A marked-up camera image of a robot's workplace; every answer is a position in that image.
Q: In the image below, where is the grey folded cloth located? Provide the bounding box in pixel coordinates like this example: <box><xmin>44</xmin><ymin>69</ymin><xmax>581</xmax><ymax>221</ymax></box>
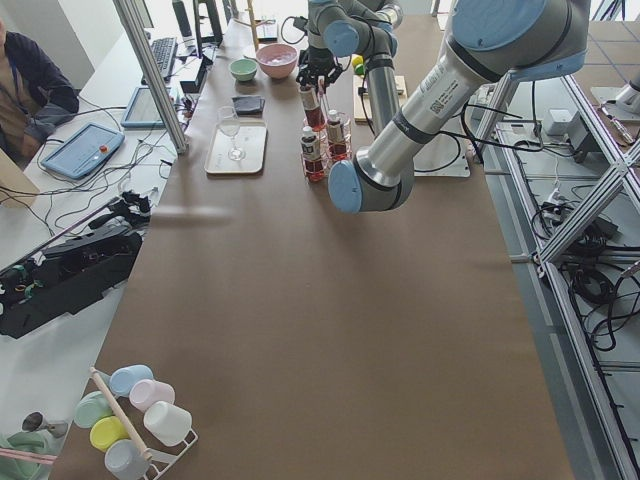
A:
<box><xmin>232</xmin><ymin>95</ymin><xmax>265</xmax><ymax>116</ymax></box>

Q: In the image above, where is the black keyboard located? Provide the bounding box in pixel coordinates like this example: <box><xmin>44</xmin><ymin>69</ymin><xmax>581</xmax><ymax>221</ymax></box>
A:
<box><xmin>150</xmin><ymin>37</ymin><xmax>178</xmax><ymax>83</ymax></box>

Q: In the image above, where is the blue teach pendant far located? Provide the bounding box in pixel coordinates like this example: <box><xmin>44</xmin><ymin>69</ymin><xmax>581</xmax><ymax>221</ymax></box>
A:
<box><xmin>120</xmin><ymin>86</ymin><xmax>164</xmax><ymax>129</ymax></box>

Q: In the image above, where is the clear wine glass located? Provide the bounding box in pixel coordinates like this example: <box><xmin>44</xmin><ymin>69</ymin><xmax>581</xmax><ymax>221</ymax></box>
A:
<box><xmin>217</xmin><ymin>106</ymin><xmax>245</xmax><ymax>161</ymax></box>

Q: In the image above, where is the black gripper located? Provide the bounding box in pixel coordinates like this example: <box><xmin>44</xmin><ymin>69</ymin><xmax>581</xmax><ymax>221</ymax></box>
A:
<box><xmin>296</xmin><ymin>47</ymin><xmax>344</xmax><ymax>90</ymax></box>

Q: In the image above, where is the wooden cutting board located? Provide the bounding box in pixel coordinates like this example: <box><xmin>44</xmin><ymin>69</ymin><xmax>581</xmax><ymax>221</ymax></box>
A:
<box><xmin>352</xmin><ymin>75</ymin><xmax>408</xmax><ymax>124</ymax></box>

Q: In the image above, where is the green cup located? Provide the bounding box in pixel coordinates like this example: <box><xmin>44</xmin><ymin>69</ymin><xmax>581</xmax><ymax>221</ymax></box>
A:
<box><xmin>73</xmin><ymin>390</ymin><xmax>113</xmax><ymax>429</ymax></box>

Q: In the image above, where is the tea bottle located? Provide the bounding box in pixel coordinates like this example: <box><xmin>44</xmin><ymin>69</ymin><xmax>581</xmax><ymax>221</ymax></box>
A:
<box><xmin>326</xmin><ymin>109</ymin><xmax>349</xmax><ymax>161</ymax></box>
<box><xmin>299</xmin><ymin>85</ymin><xmax>325</xmax><ymax>132</ymax></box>
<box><xmin>300</xmin><ymin>126</ymin><xmax>326</xmax><ymax>182</ymax></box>

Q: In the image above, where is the wooden glass stand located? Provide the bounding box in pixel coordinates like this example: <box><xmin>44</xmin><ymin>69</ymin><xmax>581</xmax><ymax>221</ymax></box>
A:
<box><xmin>234</xmin><ymin>0</ymin><xmax>278</xmax><ymax>57</ymax></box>

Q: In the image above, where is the copper wire bottle basket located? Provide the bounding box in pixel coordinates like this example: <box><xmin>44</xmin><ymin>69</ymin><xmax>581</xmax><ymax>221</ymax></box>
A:
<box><xmin>302</xmin><ymin>87</ymin><xmax>352</xmax><ymax>179</ymax></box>

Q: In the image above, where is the black equipment case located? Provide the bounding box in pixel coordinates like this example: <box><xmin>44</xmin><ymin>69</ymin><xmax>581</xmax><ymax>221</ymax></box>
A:
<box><xmin>1</xmin><ymin>226</ymin><xmax>142</xmax><ymax>339</ymax></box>

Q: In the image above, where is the yellow cup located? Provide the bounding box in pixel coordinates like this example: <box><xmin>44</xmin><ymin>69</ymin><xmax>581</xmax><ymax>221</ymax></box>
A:
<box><xmin>89</xmin><ymin>415</ymin><xmax>130</xmax><ymax>452</ymax></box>

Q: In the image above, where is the tea bottle top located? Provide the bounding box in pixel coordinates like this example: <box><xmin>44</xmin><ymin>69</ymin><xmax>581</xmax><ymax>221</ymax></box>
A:
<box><xmin>299</xmin><ymin>85</ymin><xmax>325</xmax><ymax>132</ymax></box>

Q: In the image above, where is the cream rabbit tray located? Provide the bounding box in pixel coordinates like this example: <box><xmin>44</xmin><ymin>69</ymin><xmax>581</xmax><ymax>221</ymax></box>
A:
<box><xmin>204</xmin><ymin>118</ymin><xmax>267</xmax><ymax>175</ymax></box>

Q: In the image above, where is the tea bottle bottom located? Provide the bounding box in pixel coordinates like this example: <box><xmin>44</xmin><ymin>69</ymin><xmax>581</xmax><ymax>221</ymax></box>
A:
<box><xmin>300</xmin><ymin>126</ymin><xmax>326</xmax><ymax>182</ymax></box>

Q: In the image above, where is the lemon near board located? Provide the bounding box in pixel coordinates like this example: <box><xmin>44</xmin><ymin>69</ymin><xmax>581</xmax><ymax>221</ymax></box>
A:
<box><xmin>351</xmin><ymin>55</ymin><xmax>364</xmax><ymax>68</ymax></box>

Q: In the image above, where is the white wire cup rack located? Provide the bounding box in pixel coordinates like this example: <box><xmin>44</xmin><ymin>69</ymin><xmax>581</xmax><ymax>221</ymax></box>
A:
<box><xmin>90</xmin><ymin>367</ymin><xmax>198</xmax><ymax>479</ymax></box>

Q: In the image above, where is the seated person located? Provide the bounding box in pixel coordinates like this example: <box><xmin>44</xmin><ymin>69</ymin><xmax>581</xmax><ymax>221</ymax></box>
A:
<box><xmin>1</xmin><ymin>27</ymin><xmax>79</xmax><ymax>162</ymax></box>

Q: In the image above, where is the pink cup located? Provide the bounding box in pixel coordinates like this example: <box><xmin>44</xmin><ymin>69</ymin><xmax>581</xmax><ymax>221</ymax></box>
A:
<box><xmin>128</xmin><ymin>379</ymin><xmax>175</xmax><ymax>412</ymax></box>

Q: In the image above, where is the aluminium frame post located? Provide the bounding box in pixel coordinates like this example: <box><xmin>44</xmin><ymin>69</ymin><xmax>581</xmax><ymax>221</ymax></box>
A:
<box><xmin>113</xmin><ymin>0</ymin><xmax>188</xmax><ymax>155</ymax></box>

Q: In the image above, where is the pink bowl with ice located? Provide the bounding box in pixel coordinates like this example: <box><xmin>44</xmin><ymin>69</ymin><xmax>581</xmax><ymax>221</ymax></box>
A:
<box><xmin>256</xmin><ymin>43</ymin><xmax>298</xmax><ymax>79</ymax></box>

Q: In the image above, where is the white cup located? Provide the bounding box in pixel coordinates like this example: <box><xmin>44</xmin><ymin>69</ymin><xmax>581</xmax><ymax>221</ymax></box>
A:
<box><xmin>143</xmin><ymin>401</ymin><xmax>192</xmax><ymax>447</ymax></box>

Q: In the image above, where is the blue cup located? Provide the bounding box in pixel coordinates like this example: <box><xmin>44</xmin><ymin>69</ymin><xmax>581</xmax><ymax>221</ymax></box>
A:
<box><xmin>109</xmin><ymin>364</ymin><xmax>154</xmax><ymax>397</ymax></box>

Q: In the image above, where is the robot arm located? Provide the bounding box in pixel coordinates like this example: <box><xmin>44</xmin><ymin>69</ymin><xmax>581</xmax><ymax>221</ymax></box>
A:
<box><xmin>328</xmin><ymin>1</ymin><xmax>590</xmax><ymax>213</ymax></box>
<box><xmin>296</xmin><ymin>0</ymin><xmax>404</xmax><ymax>88</ymax></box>

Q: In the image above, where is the green bowl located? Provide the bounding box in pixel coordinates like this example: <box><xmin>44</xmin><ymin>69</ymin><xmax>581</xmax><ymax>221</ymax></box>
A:
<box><xmin>229</xmin><ymin>58</ymin><xmax>258</xmax><ymax>82</ymax></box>

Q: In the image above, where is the tea bottle middle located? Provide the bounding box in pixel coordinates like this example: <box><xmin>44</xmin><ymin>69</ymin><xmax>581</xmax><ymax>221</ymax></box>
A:
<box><xmin>326</xmin><ymin>109</ymin><xmax>349</xmax><ymax>161</ymax></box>

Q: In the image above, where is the blue teach pendant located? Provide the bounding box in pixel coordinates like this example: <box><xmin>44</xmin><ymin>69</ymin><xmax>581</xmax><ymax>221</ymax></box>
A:
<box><xmin>42</xmin><ymin>123</ymin><xmax>125</xmax><ymax>180</ymax></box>
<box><xmin>120</xmin><ymin>86</ymin><xmax>164</xmax><ymax>129</ymax></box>

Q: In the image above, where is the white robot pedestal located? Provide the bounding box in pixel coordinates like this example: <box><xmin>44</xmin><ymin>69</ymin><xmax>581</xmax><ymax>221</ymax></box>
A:
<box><xmin>394</xmin><ymin>74</ymin><xmax>506</xmax><ymax>178</ymax></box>

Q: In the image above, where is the blue teach pendant near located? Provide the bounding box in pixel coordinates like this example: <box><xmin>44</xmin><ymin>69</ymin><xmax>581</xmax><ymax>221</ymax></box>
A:
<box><xmin>42</xmin><ymin>123</ymin><xmax>125</xmax><ymax>180</ymax></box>

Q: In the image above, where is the grey cup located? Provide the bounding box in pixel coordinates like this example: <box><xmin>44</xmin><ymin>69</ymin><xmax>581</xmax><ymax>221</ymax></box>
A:
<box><xmin>104</xmin><ymin>439</ymin><xmax>150</xmax><ymax>480</ymax></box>

